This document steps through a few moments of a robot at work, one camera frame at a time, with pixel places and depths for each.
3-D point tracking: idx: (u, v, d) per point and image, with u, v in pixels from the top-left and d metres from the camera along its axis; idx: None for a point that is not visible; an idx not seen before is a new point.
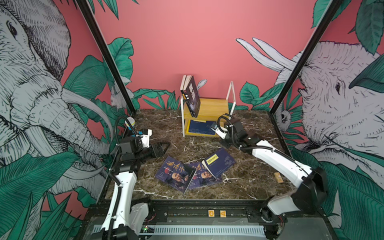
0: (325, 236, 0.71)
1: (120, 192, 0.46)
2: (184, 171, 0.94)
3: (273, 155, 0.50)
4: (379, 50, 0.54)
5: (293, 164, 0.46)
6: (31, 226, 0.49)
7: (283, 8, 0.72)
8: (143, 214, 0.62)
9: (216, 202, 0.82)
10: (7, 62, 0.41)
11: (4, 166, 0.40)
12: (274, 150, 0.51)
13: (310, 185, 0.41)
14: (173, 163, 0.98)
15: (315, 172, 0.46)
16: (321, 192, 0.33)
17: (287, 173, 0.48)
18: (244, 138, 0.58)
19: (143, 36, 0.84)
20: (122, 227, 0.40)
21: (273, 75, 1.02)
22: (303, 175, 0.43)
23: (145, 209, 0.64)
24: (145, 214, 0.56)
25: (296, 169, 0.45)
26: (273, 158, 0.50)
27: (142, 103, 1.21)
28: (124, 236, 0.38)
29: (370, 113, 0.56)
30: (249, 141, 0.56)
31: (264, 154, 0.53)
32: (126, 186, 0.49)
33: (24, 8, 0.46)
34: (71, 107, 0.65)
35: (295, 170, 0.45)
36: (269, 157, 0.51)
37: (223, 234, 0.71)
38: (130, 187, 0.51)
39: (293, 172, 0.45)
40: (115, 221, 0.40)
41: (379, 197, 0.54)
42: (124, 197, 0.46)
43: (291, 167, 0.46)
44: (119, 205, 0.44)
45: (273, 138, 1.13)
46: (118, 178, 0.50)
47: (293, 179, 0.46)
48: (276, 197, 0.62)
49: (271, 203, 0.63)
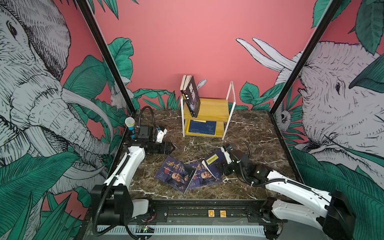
0: (325, 235, 0.71)
1: (128, 161, 0.50)
2: (184, 171, 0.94)
3: (289, 186, 0.50)
4: (379, 50, 0.54)
5: (311, 193, 0.46)
6: (31, 226, 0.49)
7: (283, 8, 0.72)
8: (141, 208, 0.61)
9: (216, 202, 0.82)
10: (7, 62, 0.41)
11: (4, 166, 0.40)
12: (287, 181, 0.51)
13: (336, 214, 0.40)
14: (173, 163, 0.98)
15: (335, 197, 0.45)
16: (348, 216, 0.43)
17: (307, 203, 0.47)
18: (253, 171, 0.58)
19: (143, 36, 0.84)
20: (119, 187, 0.41)
21: (273, 75, 1.02)
22: (325, 203, 0.43)
23: (145, 204, 0.64)
24: (145, 211, 0.65)
25: (316, 197, 0.45)
26: (289, 189, 0.49)
27: (142, 103, 1.21)
28: (119, 194, 0.40)
29: (370, 113, 0.56)
30: (259, 176, 0.55)
31: (279, 187, 0.52)
32: (134, 157, 0.53)
33: (24, 8, 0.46)
34: (71, 107, 0.65)
35: (314, 199, 0.45)
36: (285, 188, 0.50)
37: (223, 234, 0.71)
38: (136, 159, 0.54)
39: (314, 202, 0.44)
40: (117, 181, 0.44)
41: (380, 197, 0.54)
42: (129, 164, 0.49)
43: (310, 196, 0.45)
44: (124, 169, 0.47)
45: (273, 138, 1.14)
46: (130, 149, 0.55)
47: (315, 209, 0.45)
48: (283, 203, 0.62)
49: (275, 209, 0.62)
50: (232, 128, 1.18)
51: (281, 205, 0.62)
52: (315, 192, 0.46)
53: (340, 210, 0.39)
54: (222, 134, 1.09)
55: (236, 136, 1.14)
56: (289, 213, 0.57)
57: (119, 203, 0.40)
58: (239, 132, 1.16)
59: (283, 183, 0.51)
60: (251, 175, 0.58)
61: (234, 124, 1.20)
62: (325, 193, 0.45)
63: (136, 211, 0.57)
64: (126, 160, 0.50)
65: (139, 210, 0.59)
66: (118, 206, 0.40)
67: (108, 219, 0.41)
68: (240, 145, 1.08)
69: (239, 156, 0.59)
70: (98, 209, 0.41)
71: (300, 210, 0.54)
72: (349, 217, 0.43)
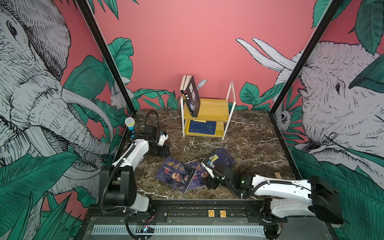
0: (325, 236, 0.71)
1: (134, 148, 0.55)
2: (184, 171, 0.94)
3: (272, 186, 0.51)
4: (379, 50, 0.54)
5: (294, 187, 0.47)
6: (31, 226, 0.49)
7: (282, 8, 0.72)
8: (142, 203, 0.62)
9: (215, 202, 0.82)
10: (7, 62, 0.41)
11: (4, 166, 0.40)
12: (269, 182, 0.52)
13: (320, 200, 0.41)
14: (173, 163, 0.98)
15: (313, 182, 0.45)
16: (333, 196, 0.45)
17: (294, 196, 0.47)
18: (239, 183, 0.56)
19: (143, 36, 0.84)
20: (125, 168, 0.45)
21: (273, 75, 1.02)
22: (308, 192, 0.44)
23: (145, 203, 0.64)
24: (145, 209, 0.64)
25: (299, 190, 0.46)
26: (273, 189, 0.50)
27: (142, 103, 1.21)
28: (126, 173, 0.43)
29: (370, 113, 0.56)
30: (246, 186, 0.55)
31: (265, 190, 0.52)
32: (141, 146, 0.58)
33: (24, 8, 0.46)
34: (71, 107, 0.65)
35: (298, 191, 0.46)
36: (270, 190, 0.51)
37: (223, 234, 0.71)
38: (141, 150, 0.58)
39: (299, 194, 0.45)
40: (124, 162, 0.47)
41: (380, 197, 0.54)
42: (135, 150, 0.54)
43: (294, 190, 0.47)
44: (131, 154, 0.52)
45: (273, 138, 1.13)
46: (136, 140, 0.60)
47: (302, 200, 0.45)
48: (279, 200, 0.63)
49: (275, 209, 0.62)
50: (232, 128, 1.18)
51: (278, 204, 0.62)
52: (296, 184, 0.47)
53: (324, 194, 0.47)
54: (222, 134, 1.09)
55: (236, 136, 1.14)
56: (285, 209, 0.58)
57: (124, 183, 0.43)
58: (239, 132, 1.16)
59: (267, 186, 0.52)
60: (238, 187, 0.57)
61: (234, 124, 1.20)
62: (305, 181, 0.47)
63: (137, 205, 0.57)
64: (132, 148, 0.55)
65: (140, 204, 0.61)
66: (124, 186, 0.43)
67: (113, 199, 0.43)
68: (240, 145, 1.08)
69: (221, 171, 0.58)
70: (105, 189, 0.43)
71: (293, 203, 0.55)
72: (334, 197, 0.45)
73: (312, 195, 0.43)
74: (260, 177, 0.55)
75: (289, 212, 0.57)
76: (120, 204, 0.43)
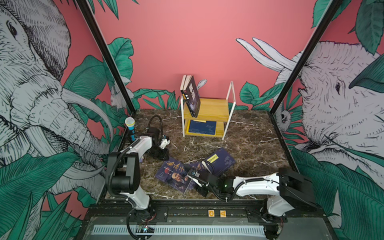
0: (326, 236, 0.71)
1: (140, 140, 0.60)
2: (184, 171, 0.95)
3: (249, 184, 0.53)
4: (379, 50, 0.54)
5: (265, 182, 0.49)
6: (31, 226, 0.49)
7: (282, 8, 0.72)
8: (143, 199, 0.63)
9: (216, 202, 0.82)
10: (7, 62, 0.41)
11: (4, 166, 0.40)
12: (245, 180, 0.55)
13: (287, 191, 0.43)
14: (173, 163, 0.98)
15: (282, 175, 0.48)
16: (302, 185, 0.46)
17: (268, 191, 0.49)
18: (222, 187, 0.63)
19: (143, 36, 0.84)
20: (131, 153, 0.49)
21: (273, 75, 1.02)
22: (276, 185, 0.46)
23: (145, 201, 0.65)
24: (145, 206, 0.64)
25: (270, 184, 0.48)
26: (250, 186, 0.53)
27: (142, 103, 1.21)
28: (132, 159, 0.47)
29: (370, 113, 0.56)
30: (228, 189, 0.58)
31: (245, 189, 0.54)
32: (146, 139, 0.63)
33: (24, 8, 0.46)
34: (71, 107, 0.65)
35: (269, 185, 0.48)
36: (247, 189, 0.53)
37: (223, 234, 0.71)
38: (145, 144, 0.62)
39: (270, 189, 0.47)
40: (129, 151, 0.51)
41: (379, 197, 0.54)
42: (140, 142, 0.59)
43: (265, 185, 0.49)
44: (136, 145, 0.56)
45: (273, 138, 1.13)
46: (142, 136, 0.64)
47: (274, 193, 0.48)
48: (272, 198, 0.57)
49: (271, 209, 0.62)
50: (232, 128, 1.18)
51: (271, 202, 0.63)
52: (268, 179, 0.49)
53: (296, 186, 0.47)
54: (222, 134, 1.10)
55: (236, 135, 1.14)
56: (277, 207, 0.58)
57: (130, 168, 0.47)
58: (239, 132, 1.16)
59: (245, 186, 0.54)
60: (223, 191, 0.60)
61: (234, 124, 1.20)
62: (274, 175, 0.49)
63: (139, 198, 0.59)
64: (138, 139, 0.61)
65: (142, 199, 0.62)
66: (129, 171, 0.47)
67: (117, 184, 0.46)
68: (240, 145, 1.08)
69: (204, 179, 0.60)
70: (112, 173, 0.47)
71: (279, 199, 0.56)
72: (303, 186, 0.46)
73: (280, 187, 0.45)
74: (238, 178, 0.58)
75: (281, 208, 0.57)
76: (125, 189, 0.46)
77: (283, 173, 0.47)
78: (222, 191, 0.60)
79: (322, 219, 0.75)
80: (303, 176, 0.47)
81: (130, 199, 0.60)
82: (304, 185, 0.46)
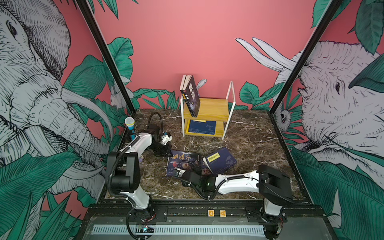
0: (325, 236, 0.71)
1: (139, 138, 0.59)
2: (192, 158, 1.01)
3: (230, 182, 0.54)
4: (379, 50, 0.54)
5: (246, 179, 0.50)
6: (31, 226, 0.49)
7: (282, 8, 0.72)
8: (144, 200, 0.64)
9: (216, 202, 0.82)
10: (7, 62, 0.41)
11: (4, 166, 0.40)
12: (227, 179, 0.55)
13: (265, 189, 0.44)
14: (178, 155, 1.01)
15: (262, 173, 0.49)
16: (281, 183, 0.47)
17: (249, 188, 0.49)
18: (206, 185, 0.61)
19: (143, 36, 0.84)
20: (131, 153, 0.48)
21: (273, 75, 1.02)
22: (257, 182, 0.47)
23: (145, 201, 0.65)
24: (145, 205, 0.64)
25: (250, 181, 0.48)
26: (232, 186, 0.53)
27: (142, 103, 1.21)
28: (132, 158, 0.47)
29: (370, 113, 0.56)
30: (211, 188, 0.58)
31: (227, 188, 0.54)
32: (146, 137, 0.62)
33: (24, 8, 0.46)
34: (71, 107, 0.65)
35: (250, 183, 0.48)
36: (229, 187, 0.53)
37: (223, 234, 0.71)
38: (145, 142, 0.62)
39: (250, 186, 0.48)
40: (130, 149, 0.51)
41: (380, 197, 0.54)
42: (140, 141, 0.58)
43: (247, 183, 0.49)
44: (136, 143, 0.56)
45: (273, 138, 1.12)
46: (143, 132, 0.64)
47: (253, 189, 0.49)
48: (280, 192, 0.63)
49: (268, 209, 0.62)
50: (232, 128, 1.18)
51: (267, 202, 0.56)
52: (249, 177, 0.50)
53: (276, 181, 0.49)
54: (222, 134, 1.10)
55: (236, 136, 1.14)
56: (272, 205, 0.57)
57: (130, 168, 0.47)
58: (239, 132, 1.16)
59: (227, 183, 0.54)
60: (205, 190, 0.59)
61: (234, 124, 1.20)
62: (254, 172, 0.49)
63: (139, 199, 0.59)
64: (138, 138, 0.59)
65: (142, 199, 0.62)
66: (129, 171, 0.46)
67: (118, 184, 0.46)
68: (240, 145, 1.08)
69: (188, 179, 0.59)
70: (111, 174, 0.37)
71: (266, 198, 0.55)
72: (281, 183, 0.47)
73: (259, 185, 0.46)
74: (221, 177, 0.58)
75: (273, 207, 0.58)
76: (125, 188, 0.47)
77: (263, 171, 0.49)
78: (205, 190, 0.60)
79: (322, 218, 0.75)
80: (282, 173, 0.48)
81: (130, 199, 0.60)
82: (282, 181, 0.48)
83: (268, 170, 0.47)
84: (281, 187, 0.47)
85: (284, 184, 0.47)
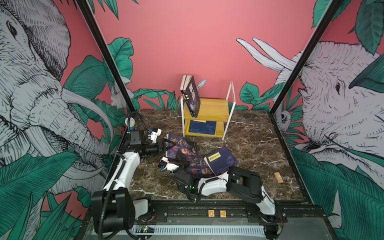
0: (325, 236, 0.71)
1: (125, 164, 0.51)
2: (188, 145, 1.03)
3: (208, 184, 0.59)
4: (379, 50, 0.54)
5: (219, 180, 0.55)
6: (31, 226, 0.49)
7: (282, 8, 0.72)
8: (142, 208, 0.62)
9: (215, 202, 0.82)
10: (7, 62, 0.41)
11: (4, 166, 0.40)
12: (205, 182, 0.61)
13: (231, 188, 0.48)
14: (176, 139, 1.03)
15: (232, 174, 0.54)
16: (250, 182, 0.51)
17: (221, 188, 0.54)
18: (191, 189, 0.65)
19: (144, 37, 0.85)
20: (120, 190, 0.42)
21: (273, 75, 1.02)
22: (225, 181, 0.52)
23: (145, 204, 0.64)
24: (145, 211, 0.64)
25: (222, 181, 0.54)
26: (209, 187, 0.58)
27: (141, 103, 1.21)
28: (121, 197, 0.40)
29: (370, 113, 0.56)
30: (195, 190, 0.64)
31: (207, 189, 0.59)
32: (131, 161, 0.54)
33: (24, 8, 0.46)
34: (71, 107, 0.65)
35: (222, 183, 0.53)
36: (207, 188, 0.59)
37: (223, 234, 0.71)
38: (132, 165, 0.54)
39: (223, 185, 0.52)
40: (117, 184, 0.44)
41: (379, 197, 0.54)
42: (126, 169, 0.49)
43: (220, 183, 0.54)
44: (122, 173, 0.48)
45: (273, 138, 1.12)
46: (125, 155, 0.55)
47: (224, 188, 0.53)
48: (269, 199, 0.59)
49: (264, 210, 0.63)
50: (232, 128, 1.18)
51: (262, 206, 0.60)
52: (220, 178, 0.55)
53: (245, 180, 0.53)
54: (222, 134, 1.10)
55: (236, 135, 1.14)
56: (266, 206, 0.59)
57: (121, 207, 0.40)
58: (239, 132, 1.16)
59: (205, 185, 0.60)
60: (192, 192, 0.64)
61: (234, 124, 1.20)
62: (225, 174, 0.54)
63: (137, 213, 0.56)
64: (124, 163, 0.51)
65: (140, 211, 0.60)
66: (121, 210, 0.40)
67: (111, 225, 0.41)
68: (240, 145, 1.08)
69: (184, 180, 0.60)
70: (102, 214, 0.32)
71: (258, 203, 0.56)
72: (249, 181, 0.52)
73: (228, 183, 0.50)
74: (202, 180, 0.64)
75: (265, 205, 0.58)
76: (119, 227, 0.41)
77: (232, 172, 0.52)
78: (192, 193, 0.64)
79: (322, 218, 0.75)
80: (250, 171, 0.53)
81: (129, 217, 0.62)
82: (251, 179, 0.52)
83: (234, 170, 0.52)
84: (248, 186, 0.51)
85: (254, 181, 0.51)
